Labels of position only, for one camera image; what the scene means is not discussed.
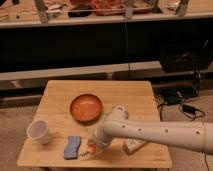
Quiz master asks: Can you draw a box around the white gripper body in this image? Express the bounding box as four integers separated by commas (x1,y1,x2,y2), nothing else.
87,131,112,154

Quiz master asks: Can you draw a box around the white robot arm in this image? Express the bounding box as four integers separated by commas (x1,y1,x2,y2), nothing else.
88,106,213,155

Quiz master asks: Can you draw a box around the metal shelf rack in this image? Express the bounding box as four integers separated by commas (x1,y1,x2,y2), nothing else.
0,0,213,28

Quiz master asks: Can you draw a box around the wooden table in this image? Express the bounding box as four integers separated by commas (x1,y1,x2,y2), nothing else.
17,80,172,169

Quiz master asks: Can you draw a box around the white ceramic cup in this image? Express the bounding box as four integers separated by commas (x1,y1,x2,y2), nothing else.
27,120,51,144

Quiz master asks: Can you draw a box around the blue sponge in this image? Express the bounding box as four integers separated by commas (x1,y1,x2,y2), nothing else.
64,136,81,160

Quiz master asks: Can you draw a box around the dark blue bag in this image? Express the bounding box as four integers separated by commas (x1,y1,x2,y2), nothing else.
162,89,181,105

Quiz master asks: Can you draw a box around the orange bowl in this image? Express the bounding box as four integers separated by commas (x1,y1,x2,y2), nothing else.
70,94,102,122

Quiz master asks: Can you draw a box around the black power adapter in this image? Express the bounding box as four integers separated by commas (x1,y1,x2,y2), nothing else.
182,105,197,114

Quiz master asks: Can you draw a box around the black box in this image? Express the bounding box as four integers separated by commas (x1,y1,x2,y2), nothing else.
160,43,211,73

